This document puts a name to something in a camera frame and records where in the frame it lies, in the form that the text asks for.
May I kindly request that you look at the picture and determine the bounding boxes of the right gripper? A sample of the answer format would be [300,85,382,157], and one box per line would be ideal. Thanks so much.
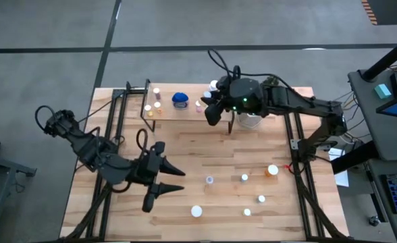
[201,76,265,126]

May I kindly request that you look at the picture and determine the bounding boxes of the white planter pot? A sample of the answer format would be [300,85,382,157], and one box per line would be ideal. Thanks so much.
[235,112,264,130]

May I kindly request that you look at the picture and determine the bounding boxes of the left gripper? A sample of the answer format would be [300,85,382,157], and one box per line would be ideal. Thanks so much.
[126,141,186,213]

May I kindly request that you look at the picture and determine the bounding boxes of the thick black pole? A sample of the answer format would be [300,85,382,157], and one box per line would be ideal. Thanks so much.
[362,32,397,82]

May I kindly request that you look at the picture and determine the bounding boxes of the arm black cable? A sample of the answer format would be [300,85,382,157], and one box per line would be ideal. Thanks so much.
[34,105,149,195]
[207,49,288,89]

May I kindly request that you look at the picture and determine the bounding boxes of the grey side desk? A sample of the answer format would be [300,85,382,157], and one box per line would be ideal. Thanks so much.
[348,69,397,161]
[365,158,397,243]

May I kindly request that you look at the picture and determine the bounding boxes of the hazard striped floor mat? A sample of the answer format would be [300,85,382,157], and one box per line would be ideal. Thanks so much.
[361,0,397,26]

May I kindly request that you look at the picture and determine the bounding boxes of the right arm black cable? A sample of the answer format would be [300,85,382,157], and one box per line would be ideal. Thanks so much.
[207,49,288,89]

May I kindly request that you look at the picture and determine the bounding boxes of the grey metal table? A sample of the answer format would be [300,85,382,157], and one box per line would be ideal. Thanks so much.
[0,151,37,237]

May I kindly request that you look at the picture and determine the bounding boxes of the white paper sheet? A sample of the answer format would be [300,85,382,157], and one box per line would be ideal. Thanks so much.
[333,168,350,188]
[328,147,345,162]

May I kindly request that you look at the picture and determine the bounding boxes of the teal box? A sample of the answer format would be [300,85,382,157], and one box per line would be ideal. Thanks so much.
[373,83,392,100]

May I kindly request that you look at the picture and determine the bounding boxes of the black aluminium rig frame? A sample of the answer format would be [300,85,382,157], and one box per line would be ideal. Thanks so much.
[59,79,352,243]

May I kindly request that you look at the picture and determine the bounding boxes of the small orange pill bottle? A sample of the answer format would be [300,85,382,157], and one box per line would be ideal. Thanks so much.
[264,164,280,178]

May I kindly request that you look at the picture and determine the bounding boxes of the wooden shelf black legs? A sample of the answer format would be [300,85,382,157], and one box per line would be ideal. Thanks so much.
[140,79,236,135]

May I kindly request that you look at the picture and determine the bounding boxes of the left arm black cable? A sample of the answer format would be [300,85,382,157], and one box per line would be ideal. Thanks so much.
[34,105,149,195]

